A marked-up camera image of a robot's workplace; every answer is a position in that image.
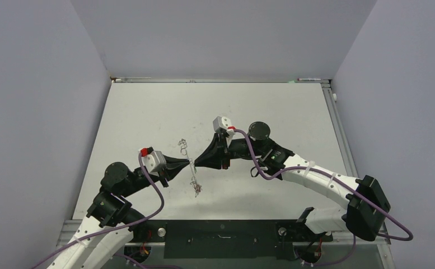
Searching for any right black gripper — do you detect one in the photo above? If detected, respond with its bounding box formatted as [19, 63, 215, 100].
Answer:
[194, 133, 263, 170]

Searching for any metal crescent keyring plate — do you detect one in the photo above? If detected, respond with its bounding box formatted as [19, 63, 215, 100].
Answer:
[177, 138, 202, 198]

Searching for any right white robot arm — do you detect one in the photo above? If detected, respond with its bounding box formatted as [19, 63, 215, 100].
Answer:
[194, 122, 391, 242]

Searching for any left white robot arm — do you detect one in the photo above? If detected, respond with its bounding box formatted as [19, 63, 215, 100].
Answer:
[44, 148, 190, 268]

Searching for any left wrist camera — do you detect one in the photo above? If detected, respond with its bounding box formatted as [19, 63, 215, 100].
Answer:
[139, 147, 167, 173]

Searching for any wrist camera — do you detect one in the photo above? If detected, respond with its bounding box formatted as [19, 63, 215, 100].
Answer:
[139, 147, 167, 173]
[212, 116, 235, 134]

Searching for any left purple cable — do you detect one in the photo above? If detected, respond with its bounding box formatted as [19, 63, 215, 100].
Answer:
[30, 151, 185, 269]

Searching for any purple cable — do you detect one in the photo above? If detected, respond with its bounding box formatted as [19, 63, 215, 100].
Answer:
[30, 151, 185, 269]
[233, 128, 414, 267]

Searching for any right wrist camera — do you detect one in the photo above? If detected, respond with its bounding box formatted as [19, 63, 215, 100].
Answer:
[212, 116, 235, 134]

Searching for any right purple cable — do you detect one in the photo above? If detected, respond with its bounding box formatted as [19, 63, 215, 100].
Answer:
[233, 128, 414, 267]

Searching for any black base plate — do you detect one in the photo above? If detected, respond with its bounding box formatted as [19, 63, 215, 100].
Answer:
[130, 220, 333, 260]

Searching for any rear aluminium rail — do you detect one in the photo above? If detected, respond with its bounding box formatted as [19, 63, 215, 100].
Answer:
[111, 77, 331, 84]

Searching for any aluminium rail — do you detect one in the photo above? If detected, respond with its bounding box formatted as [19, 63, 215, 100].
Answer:
[321, 83, 359, 178]
[111, 77, 331, 84]
[56, 220, 391, 249]

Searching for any front aluminium rail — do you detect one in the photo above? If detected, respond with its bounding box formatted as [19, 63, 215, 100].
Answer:
[56, 220, 391, 249]

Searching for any right aluminium rail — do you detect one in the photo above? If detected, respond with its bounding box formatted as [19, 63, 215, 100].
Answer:
[321, 83, 359, 178]

